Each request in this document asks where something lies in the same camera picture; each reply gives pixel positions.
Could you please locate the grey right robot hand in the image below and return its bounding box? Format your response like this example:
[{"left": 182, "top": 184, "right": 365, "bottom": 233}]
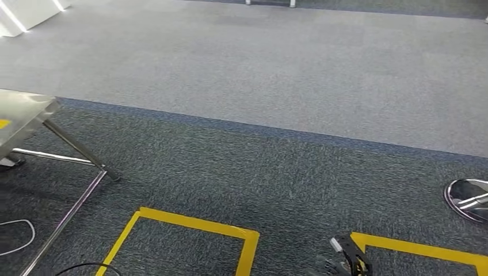
[{"left": 304, "top": 257, "right": 353, "bottom": 276}]

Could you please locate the stainless steel workbench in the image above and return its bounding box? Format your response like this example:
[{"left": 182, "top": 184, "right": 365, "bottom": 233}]
[{"left": 0, "top": 89, "right": 122, "bottom": 276}]

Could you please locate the chrome stanchion with round base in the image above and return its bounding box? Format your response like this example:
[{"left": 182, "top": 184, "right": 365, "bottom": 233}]
[{"left": 444, "top": 178, "right": 488, "bottom": 224}]

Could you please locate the white counter with light strips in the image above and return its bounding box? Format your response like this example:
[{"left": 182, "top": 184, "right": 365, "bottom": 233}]
[{"left": 0, "top": 0, "right": 72, "bottom": 38}]

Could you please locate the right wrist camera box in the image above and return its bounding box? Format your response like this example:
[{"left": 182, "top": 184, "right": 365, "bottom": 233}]
[{"left": 329, "top": 235, "right": 373, "bottom": 276}]

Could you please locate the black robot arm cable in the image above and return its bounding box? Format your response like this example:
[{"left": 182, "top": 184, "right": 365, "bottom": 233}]
[{"left": 55, "top": 262, "right": 123, "bottom": 276}]

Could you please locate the white looped floor cable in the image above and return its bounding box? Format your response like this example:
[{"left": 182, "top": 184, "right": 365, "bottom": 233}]
[{"left": 0, "top": 219, "right": 36, "bottom": 257}]

